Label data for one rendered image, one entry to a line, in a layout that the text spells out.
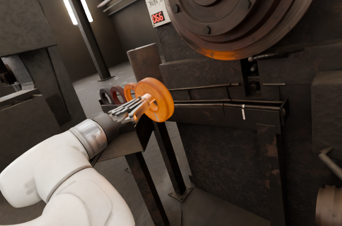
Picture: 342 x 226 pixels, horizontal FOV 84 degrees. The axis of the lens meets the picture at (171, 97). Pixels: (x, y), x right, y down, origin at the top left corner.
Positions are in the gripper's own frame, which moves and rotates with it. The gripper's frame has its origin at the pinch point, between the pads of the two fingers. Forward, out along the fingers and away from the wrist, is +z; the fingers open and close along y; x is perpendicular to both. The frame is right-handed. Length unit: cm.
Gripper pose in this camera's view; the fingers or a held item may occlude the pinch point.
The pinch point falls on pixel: (151, 95)
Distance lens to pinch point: 63.0
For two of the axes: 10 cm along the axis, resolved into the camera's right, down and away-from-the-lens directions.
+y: 7.2, 0.3, -7.0
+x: -3.1, -8.8, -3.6
